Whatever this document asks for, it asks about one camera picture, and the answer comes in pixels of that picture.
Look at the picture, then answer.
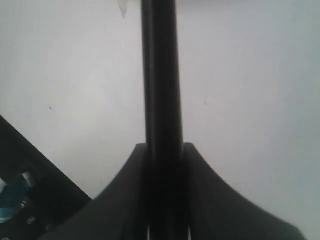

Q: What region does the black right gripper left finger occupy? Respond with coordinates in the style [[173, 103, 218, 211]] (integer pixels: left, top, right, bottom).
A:
[[41, 143, 148, 240]]

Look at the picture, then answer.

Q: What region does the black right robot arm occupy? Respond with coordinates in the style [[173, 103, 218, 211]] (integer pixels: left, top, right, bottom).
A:
[[0, 119, 304, 240]]

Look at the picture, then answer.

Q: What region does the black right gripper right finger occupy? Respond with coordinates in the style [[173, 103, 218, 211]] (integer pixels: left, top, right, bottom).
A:
[[183, 143, 305, 240]]

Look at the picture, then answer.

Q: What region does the black handled serrated knife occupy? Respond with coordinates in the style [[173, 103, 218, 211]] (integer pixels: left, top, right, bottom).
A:
[[141, 0, 188, 240]]

